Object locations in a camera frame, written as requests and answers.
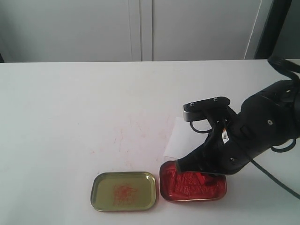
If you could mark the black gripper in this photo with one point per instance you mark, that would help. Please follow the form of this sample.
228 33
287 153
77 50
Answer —
234 140

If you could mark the red rubber stamp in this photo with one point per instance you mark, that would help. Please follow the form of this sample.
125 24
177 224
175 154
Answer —
205 179

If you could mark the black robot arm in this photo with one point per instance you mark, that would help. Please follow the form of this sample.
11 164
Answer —
281 100

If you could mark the red ink pad tin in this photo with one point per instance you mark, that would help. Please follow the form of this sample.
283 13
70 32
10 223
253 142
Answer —
182 186

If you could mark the white paper sheet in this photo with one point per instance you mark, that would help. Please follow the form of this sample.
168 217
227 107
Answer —
183 140

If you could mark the gold tin lid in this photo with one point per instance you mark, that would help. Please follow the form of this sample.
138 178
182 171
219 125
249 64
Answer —
123 191

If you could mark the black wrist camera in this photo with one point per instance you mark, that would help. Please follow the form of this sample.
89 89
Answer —
197 110

